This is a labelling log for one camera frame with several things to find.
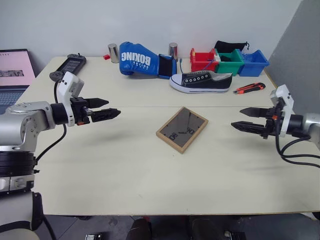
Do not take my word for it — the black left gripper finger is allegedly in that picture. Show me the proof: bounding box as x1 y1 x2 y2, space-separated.
89 108 122 124
86 98 110 109

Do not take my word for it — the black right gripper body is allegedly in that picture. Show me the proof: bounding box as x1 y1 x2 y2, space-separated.
262 106 283 140

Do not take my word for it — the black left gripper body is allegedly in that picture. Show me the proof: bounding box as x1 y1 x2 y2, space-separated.
69 97 92 126

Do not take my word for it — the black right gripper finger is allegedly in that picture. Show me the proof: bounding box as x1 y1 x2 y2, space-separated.
239 107 269 119
230 121 268 137

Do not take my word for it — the laptop computer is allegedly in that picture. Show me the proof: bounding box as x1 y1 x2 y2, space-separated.
0 48 37 116

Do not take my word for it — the orange black utility knife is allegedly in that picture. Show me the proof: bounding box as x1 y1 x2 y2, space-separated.
233 82 267 95

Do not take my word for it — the black handheld controller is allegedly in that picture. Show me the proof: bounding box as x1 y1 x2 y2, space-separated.
49 52 87 82

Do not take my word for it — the blue plastic bin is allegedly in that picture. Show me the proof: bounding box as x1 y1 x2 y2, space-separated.
237 49 270 77

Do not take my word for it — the silver metal cup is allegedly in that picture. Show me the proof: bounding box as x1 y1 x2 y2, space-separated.
168 42 179 60
107 43 120 64

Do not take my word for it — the green plastic bin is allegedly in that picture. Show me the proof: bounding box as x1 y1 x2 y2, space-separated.
214 48 245 77

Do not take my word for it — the black canvas sneaker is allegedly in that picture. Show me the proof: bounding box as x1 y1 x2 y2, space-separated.
169 70 233 94

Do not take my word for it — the blue boxing glove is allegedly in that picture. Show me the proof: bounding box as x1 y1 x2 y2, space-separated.
118 41 179 80

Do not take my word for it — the wooden framed square clock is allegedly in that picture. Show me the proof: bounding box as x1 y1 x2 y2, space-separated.
156 106 209 155

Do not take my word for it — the red plastic bin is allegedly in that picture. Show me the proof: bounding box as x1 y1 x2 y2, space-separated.
189 47 219 73

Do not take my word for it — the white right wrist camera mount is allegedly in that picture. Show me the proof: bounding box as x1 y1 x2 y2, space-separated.
269 84 294 138

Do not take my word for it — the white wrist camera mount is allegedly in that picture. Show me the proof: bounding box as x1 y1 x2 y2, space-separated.
269 84 294 138
55 71 85 127

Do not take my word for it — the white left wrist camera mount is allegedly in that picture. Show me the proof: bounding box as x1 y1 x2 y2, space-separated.
55 71 85 127

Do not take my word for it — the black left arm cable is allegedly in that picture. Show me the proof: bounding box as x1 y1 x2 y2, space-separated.
33 80 68 163

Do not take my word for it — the black drawstring pouch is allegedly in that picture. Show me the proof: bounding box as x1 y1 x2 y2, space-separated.
213 40 250 54

